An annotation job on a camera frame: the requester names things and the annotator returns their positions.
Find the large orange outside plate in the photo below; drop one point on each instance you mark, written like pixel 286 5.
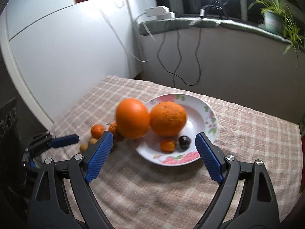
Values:
pixel 132 118

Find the white refrigerator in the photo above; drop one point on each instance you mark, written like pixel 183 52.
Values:
pixel 57 50

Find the small kumquat on plate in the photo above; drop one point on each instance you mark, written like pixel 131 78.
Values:
pixel 167 145

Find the plaid pink tablecloth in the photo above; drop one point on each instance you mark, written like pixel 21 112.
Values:
pixel 135 193

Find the brown kiwi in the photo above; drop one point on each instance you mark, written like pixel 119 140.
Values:
pixel 92 141
pixel 83 148

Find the mandarin with leaf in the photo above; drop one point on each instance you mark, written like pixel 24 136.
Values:
pixel 114 131

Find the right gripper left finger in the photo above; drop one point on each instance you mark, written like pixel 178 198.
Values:
pixel 49 205

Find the floral white plate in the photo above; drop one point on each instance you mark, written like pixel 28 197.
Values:
pixel 201 118

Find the white power strip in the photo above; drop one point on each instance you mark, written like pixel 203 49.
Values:
pixel 160 12

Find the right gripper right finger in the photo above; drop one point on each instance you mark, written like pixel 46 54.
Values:
pixel 257 207

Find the dark plum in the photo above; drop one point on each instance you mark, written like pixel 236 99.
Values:
pixel 184 142

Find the potted spider plant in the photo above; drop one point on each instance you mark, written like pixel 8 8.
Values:
pixel 279 19

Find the mandarin without leaf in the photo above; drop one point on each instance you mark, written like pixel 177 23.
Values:
pixel 97 131

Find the large orange on plate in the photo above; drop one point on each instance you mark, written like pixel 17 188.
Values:
pixel 167 119

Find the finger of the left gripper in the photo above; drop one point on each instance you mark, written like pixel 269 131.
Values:
pixel 64 141

